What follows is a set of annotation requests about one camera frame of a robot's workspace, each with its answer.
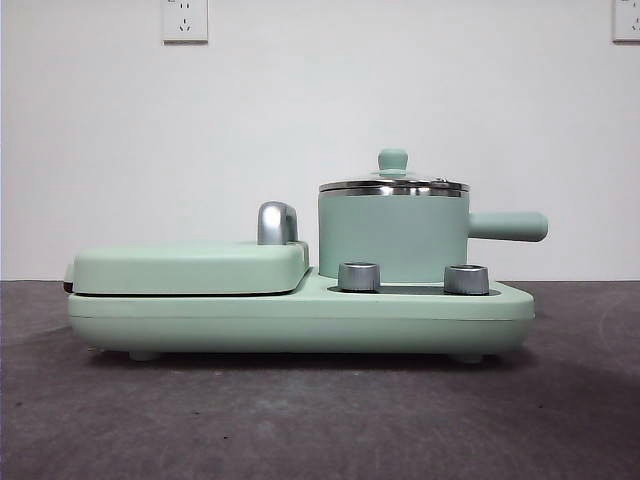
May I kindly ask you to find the glass pot lid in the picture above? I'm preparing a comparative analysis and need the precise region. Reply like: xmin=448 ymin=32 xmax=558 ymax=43
xmin=318 ymin=147 xmax=471 ymax=197

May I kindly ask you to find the silver control knob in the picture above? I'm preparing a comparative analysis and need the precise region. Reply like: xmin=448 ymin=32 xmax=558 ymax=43
xmin=337 ymin=261 xmax=381 ymax=291
xmin=443 ymin=263 xmax=490 ymax=295

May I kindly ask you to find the mint green breakfast maker base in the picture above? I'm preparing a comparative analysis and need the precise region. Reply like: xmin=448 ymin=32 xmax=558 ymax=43
xmin=67 ymin=264 xmax=536 ymax=362

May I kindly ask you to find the chrome griddle cover handle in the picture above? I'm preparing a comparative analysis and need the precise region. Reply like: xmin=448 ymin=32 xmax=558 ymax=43
xmin=256 ymin=200 xmax=301 ymax=247

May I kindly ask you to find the mint green pot with handle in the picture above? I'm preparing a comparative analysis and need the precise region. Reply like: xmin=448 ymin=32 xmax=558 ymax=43
xmin=317 ymin=192 xmax=550 ymax=282

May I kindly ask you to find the white wall socket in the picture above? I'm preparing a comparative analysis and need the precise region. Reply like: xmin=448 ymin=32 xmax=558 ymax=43
xmin=160 ymin=0 xmax=209 ymax=44
xmin=612 ymin=0 xmax=640 ymax=44

